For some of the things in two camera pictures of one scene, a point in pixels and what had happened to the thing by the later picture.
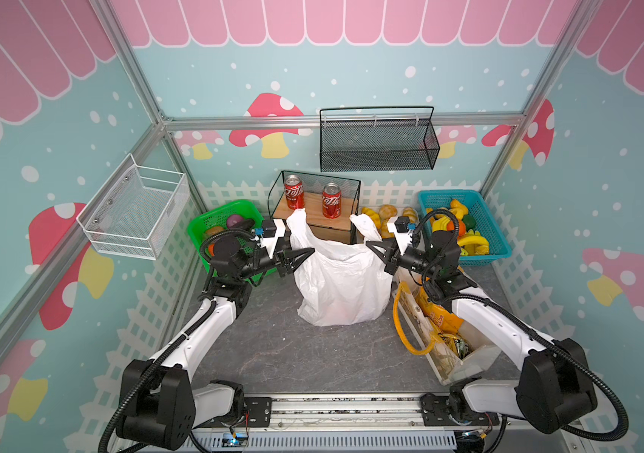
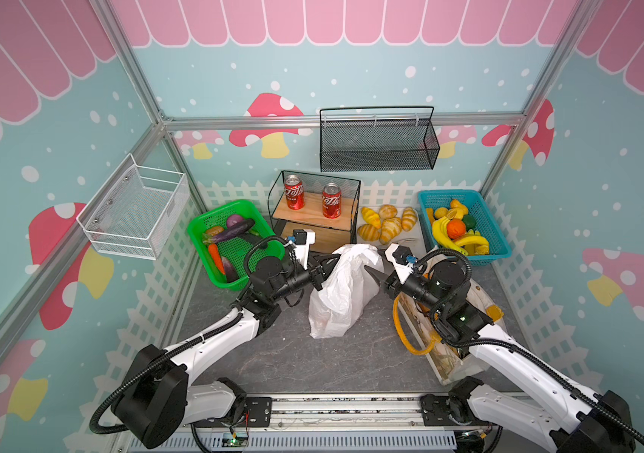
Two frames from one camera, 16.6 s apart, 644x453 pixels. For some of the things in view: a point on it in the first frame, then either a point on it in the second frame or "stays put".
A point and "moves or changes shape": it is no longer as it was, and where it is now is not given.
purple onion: (233, 220) stays put
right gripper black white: (392, 255) → (391, 281)
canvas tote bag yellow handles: (457, 352) stays put
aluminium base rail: (347, 422) stays put
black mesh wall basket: (378, 139) stays put
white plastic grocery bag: (339, 283) moves or changes shape
